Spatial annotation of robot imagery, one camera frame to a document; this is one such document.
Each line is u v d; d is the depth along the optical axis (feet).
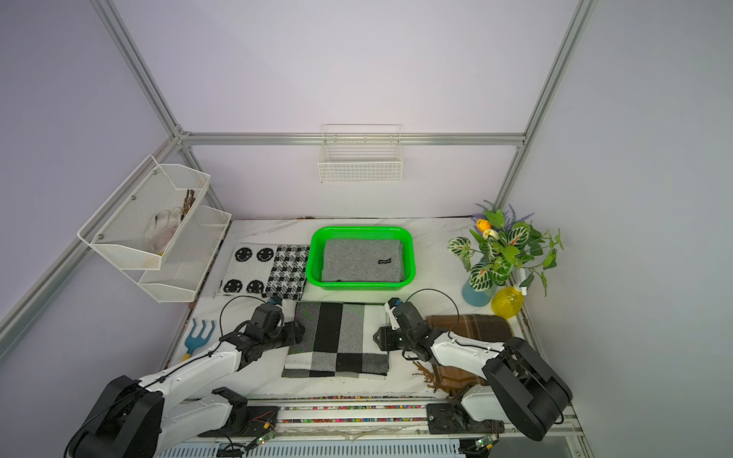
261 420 2.41
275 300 2.66
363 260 3.32
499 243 2.26
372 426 2.40
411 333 2.26
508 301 3.14
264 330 2.22
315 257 3.29
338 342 2.82
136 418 1.33
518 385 1.41
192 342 2.91
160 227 2.56
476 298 3.14
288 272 3.27
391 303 2.70
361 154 3.16
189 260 3.09
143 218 2.50
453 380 2.54
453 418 2.12
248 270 3.28
